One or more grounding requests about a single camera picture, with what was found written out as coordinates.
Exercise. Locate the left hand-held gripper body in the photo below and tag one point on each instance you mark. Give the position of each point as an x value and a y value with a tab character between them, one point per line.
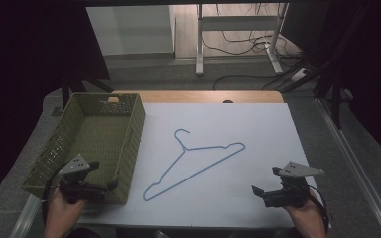
79	190

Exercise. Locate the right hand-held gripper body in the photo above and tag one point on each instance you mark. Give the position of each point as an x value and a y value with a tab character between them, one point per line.
289	193

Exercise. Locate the person's right hand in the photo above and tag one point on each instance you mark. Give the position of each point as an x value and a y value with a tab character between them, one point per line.
306	211

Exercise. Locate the person's left hand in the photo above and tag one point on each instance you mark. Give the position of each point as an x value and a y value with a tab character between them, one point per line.
63	210

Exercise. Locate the olive green perforated basket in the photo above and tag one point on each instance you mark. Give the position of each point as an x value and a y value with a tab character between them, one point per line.
102	139

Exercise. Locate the white table mat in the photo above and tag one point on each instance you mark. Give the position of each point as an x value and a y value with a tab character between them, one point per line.
244	125

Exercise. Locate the black metal stand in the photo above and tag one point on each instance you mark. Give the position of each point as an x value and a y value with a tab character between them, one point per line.
79	86
334	95

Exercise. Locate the small black knob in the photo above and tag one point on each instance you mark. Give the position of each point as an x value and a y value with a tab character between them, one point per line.
228	101

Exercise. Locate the white panel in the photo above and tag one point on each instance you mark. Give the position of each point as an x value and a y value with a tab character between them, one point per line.
129	29

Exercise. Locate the aluminium rail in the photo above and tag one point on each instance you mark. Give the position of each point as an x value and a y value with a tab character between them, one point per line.
357	165
25	216

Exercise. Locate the white metal desk frame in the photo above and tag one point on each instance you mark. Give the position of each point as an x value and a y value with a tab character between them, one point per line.
238	23

